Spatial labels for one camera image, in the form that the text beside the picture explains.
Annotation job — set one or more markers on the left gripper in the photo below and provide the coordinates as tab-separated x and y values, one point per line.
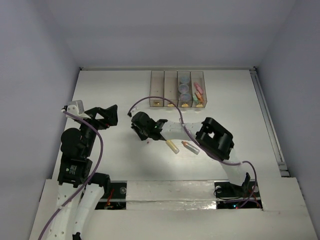
94	118

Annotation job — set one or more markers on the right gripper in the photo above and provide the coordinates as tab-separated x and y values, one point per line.
143	136

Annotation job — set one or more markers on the orange clear highlighter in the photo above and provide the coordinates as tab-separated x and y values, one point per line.
190	147

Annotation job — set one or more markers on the clear jar of paper clips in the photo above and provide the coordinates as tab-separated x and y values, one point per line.
183	88

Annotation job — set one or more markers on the green correction tape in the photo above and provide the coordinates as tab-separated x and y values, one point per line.
195	100

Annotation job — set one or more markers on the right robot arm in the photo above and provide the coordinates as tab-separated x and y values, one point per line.
208	135

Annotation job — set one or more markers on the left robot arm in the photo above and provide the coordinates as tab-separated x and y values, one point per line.
80	185

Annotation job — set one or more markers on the yellow highlighter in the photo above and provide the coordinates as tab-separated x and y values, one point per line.
172	146

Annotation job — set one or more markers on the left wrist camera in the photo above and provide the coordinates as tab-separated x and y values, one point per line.
75	108

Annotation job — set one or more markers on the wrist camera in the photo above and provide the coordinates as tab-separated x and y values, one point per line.
132	112
75	108

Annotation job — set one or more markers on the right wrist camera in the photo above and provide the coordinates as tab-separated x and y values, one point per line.
132	112

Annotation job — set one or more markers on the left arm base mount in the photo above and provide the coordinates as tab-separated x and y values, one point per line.
115	199

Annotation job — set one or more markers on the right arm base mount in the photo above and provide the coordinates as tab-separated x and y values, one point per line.
229	197

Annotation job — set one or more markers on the aluminium rail right edge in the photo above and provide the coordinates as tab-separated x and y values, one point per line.
282	166

